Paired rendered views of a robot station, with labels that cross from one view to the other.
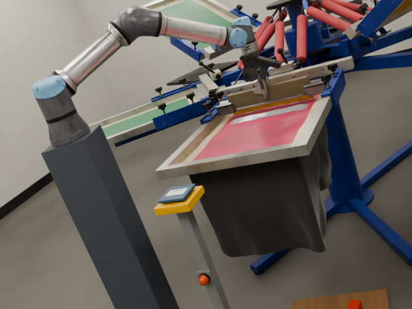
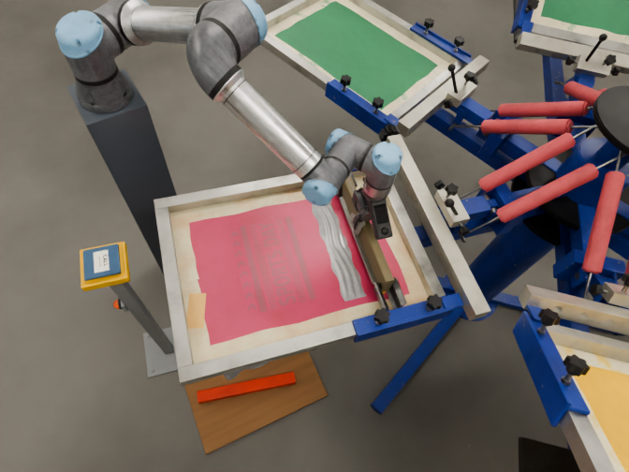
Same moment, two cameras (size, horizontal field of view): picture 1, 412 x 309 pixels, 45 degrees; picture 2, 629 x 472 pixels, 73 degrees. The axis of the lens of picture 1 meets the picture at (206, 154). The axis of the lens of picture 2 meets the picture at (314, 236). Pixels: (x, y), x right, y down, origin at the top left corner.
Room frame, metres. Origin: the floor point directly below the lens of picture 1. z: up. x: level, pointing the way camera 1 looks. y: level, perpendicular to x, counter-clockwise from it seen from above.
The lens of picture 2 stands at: (1.51, -0.64, 2.15)
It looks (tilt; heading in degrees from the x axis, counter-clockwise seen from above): 60 degrees down; 35
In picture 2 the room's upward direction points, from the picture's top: 10 degrees clockwise
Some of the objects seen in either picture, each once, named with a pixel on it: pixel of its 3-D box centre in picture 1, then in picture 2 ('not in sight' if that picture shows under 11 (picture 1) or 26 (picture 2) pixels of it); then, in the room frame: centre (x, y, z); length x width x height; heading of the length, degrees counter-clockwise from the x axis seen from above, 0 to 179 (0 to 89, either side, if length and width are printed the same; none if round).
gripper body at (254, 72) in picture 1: (253, 66); (370, 199); (2.19, -0.33, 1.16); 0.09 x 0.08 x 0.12; 61
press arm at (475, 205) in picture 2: not in sight; (461, 211); (2.48, -0.52, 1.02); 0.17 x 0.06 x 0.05; 151
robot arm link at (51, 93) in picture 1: (52, 96); (87, 45); (1.86, 0.45, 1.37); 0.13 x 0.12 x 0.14; 14
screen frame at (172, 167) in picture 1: (258, 122); (297, 254); (1.98, -0.25, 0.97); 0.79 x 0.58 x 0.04; 151
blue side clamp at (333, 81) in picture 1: (333, 88); (402, 317); (2.06, -0.61, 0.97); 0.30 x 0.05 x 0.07; 151
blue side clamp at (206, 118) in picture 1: (218, 114); not in sight; (2.33, -0.12, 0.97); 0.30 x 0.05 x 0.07; 151
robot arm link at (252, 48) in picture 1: (249, 48); (376, 184); (2.18, -0.33, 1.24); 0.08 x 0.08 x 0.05
